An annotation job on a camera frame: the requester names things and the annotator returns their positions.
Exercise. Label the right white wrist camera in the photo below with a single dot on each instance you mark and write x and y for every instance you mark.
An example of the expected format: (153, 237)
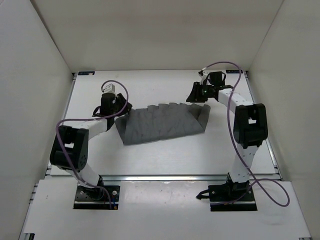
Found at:
(204, 75)

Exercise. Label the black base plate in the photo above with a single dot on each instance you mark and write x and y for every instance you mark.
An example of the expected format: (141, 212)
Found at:
(230, 197)
(96, 199)

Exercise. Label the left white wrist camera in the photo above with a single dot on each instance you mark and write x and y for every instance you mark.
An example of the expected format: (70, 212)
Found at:
(108, 88)

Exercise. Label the blue corner label left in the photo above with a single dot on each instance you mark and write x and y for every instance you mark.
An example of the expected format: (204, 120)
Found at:
(86, 73)

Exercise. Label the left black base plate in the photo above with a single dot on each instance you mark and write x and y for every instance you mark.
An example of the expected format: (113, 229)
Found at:
(96, 199)

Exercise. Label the grey pleated skirt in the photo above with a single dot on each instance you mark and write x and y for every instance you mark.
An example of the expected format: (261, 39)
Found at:
(162, 122)

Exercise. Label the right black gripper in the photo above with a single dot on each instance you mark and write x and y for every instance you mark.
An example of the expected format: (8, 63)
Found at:
(194, 96)

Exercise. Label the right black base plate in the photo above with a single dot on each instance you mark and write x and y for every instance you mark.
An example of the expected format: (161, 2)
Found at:
(230, 197)

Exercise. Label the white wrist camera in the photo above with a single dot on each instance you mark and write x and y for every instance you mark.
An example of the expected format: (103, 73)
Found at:
(108, 88)
(204, 75)

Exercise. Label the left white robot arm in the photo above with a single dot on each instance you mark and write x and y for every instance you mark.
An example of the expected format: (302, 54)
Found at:
(70, 148)

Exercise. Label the blue corner label right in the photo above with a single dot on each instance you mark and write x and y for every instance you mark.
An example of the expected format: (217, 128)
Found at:
(233, 71)

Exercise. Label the blue corner label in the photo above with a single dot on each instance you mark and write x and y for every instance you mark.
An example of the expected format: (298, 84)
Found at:
(86, 73)
(233, 71)

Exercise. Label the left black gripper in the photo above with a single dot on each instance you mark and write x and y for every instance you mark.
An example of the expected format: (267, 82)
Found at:
(121, 99)

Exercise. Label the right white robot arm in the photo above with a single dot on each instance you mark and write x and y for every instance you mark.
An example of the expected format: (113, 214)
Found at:
(247, 122)

